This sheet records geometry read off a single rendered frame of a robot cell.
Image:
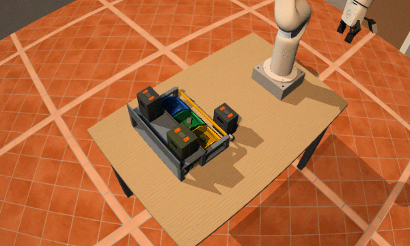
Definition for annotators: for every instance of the green bin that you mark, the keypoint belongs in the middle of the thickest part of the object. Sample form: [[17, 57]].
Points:
[[195, 120]]

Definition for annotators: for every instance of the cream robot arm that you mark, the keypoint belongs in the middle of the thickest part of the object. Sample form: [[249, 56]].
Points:
[[289, 17]]

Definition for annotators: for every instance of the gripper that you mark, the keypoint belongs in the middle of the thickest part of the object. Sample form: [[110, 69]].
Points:
[[353, 16]]

